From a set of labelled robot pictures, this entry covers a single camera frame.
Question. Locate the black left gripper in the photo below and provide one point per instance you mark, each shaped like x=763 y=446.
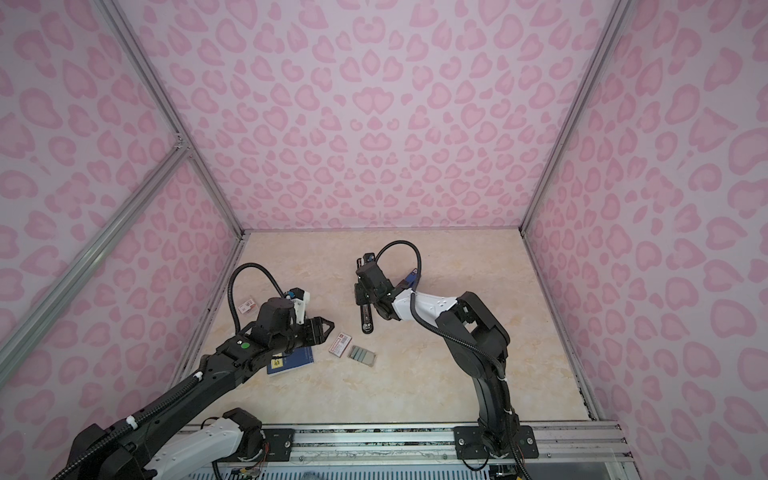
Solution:
x=315 y=329

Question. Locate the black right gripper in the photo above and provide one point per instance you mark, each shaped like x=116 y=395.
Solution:
x=362 y=282

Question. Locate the blue stapler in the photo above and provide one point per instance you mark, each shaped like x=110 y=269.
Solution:
x=411 y=278

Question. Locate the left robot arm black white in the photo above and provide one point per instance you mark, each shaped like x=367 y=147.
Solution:
x=125 y=449

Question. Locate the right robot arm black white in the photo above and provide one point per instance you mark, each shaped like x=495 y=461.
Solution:
x=477 y=342

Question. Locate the blue notebook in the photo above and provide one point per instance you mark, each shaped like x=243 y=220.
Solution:
x=299 y=358

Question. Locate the small red white staple box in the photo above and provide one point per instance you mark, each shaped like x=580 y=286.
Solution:
x=247 y=306

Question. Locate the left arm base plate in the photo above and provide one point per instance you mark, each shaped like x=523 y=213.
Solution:
x=270 y=445

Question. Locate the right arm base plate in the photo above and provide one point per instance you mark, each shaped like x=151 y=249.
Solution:
x=476 y=443

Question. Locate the aluminium front rail frame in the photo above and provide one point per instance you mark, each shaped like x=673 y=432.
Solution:
x=568 y=450

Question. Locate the aluminium diagonal frame bar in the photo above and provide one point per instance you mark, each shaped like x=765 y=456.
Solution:
x=42 y=315

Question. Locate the aluminium corner frame post right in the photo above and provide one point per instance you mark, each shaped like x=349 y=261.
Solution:
x=620 y=14

